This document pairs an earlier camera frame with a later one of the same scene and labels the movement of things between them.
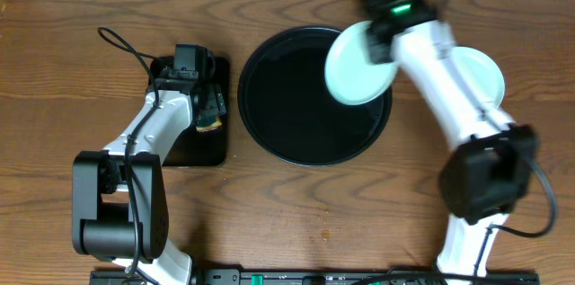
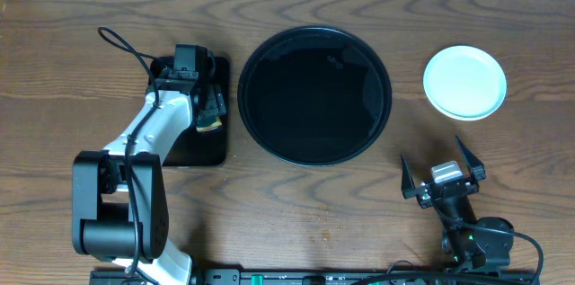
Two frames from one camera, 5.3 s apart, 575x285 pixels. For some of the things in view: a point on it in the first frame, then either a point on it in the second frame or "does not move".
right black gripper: [375, 55] → [408, 191]
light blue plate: [349, 75] → [464, 84]
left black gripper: [208, 108] does not move
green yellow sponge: [212, 127] does not move
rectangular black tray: [207, 148] does not move
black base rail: [313, 277] does not move
